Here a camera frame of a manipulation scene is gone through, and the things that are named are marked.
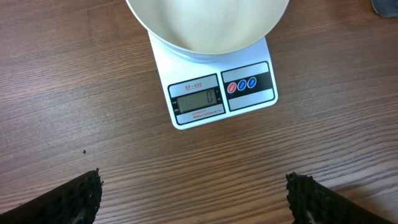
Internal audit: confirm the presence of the white round bowl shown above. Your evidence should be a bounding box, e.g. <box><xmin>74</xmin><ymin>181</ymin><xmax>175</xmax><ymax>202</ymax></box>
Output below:
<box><xmin>126</xmin><ymin>0</ymin><xmax>289</xmax><ymax>63</ymax></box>

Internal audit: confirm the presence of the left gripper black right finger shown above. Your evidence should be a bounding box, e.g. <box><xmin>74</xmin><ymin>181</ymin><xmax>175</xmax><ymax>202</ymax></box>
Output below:
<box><xmin>286</xmin><ymin>172</ymin><xmax>392</xmax><ymax>224</ymax></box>

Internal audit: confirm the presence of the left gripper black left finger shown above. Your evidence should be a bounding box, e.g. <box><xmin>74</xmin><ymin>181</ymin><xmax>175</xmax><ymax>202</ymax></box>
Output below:
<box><xmin>1</xmin><ymin>169</ymin><xmax>103</xmax><ymax>224</ymax></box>

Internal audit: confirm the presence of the clear plastic bean container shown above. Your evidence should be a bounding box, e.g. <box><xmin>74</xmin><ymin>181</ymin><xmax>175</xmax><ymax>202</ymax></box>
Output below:
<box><xmin>371</xmin><ymin>0</ymin><xmax>398</xmax><ymax>17</ymax></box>

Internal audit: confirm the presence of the white digital kitchen scale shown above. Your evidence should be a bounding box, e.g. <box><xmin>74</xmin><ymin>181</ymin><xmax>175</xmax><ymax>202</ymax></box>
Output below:
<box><xmin>149</xmin><ymin>35</ymin><xmax>279</xmax><ymax>130</ymax></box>

